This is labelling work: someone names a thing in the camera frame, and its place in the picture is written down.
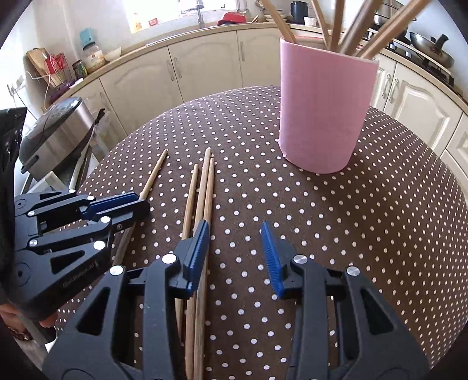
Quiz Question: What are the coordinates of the pile of chopsticks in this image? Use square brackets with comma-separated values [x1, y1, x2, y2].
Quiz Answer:
[259, 0, 432, 59]

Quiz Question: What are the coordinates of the white wall socket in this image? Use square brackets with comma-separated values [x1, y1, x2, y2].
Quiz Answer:
[8, 75, 28, 96]

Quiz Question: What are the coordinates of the black gas stove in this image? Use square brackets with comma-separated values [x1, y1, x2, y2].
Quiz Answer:
[366, 29, 456, 86]

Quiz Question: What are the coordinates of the beige kitchen countertop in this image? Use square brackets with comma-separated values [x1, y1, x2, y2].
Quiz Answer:
[47, 20, 468, 110]

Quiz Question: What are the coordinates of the brown polka dot tablecloth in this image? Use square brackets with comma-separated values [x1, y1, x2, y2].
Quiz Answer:
[55, 85, 468, 380]

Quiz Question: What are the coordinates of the black kettle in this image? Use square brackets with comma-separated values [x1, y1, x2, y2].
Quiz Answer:
[290, 1, 309, 24]

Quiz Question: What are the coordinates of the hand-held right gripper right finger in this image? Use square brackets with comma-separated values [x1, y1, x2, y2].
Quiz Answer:
[259, 220, 430, 380]

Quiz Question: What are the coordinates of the purple plastic tray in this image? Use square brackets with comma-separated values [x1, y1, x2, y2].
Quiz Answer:
[49, 78, 83, 103]

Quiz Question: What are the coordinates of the large clear jar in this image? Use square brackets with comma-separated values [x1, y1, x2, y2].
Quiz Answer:
[82, 42, 106, 74]

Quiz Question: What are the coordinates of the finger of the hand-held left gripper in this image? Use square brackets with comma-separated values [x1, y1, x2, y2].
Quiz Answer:
[15, 190, 143, 234]
[15, 203, 151, 318]

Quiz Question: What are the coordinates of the wooden cutting board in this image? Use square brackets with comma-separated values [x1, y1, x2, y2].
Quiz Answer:
[26, 47, 55, 86]

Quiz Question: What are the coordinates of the cream kitchen cabinet unit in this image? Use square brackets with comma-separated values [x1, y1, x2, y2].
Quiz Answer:
[47, 27, 468, 176]

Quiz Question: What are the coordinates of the wooden chopstick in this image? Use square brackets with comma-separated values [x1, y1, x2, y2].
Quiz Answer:
[175, 163, 200, 329]
[193, 157, 216, 380]
[111, 149, 169, 267]
[185, 147, 213, 380]

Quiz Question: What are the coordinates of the silver black rice cooker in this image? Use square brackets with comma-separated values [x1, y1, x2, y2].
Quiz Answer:
[18, 97, 96, 179]

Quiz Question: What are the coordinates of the red whisk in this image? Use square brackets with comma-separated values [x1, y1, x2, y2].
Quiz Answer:
[44, 53, 68, 79]

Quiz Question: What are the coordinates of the wok with black handle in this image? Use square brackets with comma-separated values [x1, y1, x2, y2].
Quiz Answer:
[409, 31, 456, 70]

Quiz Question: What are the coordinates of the pink chopstick holder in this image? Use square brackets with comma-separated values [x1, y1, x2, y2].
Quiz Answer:
[278, 37, 379, 174]

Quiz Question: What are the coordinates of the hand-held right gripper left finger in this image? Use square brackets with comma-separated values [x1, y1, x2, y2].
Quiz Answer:
[42, 220, 212, 380]

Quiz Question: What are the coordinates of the person's left hand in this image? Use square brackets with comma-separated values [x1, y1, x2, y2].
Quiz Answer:
[0, 303, 58, 331]

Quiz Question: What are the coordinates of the kitchen window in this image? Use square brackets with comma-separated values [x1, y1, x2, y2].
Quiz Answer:
[121, 0, 257, 33]

